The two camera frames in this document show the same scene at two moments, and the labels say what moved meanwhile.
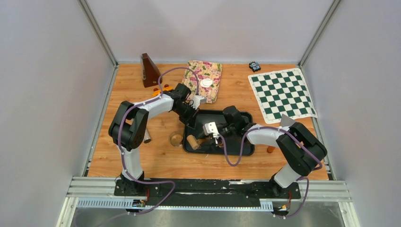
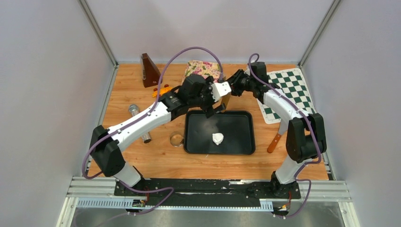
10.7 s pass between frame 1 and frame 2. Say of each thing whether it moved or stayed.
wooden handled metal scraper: stayed
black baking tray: stayed
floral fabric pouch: stayed
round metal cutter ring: stayed
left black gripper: moved
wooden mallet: moved
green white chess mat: stayed
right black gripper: moved
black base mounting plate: stayed
